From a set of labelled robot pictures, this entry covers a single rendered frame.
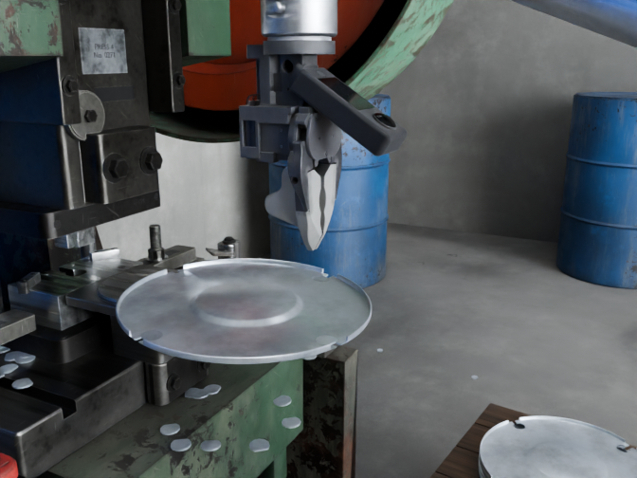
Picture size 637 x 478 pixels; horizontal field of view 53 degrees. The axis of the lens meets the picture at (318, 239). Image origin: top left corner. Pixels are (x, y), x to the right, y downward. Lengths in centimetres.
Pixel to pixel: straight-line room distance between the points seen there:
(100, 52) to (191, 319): 33
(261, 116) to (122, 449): 39
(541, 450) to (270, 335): 70
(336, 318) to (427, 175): 344
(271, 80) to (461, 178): 345
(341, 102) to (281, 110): 6
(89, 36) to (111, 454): 46
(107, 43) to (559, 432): 101
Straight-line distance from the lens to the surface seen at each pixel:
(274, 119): 64
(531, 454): 124
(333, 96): 61
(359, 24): 99
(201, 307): 73
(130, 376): 81
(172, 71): 85
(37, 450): 74
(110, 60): 82
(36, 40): 70
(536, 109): 394
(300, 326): 70
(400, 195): 421
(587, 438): 133
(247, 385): 87
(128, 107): 85
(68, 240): 88
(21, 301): 90
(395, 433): 197
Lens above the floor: 106
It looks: 16 degrees down
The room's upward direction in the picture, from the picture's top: straight up
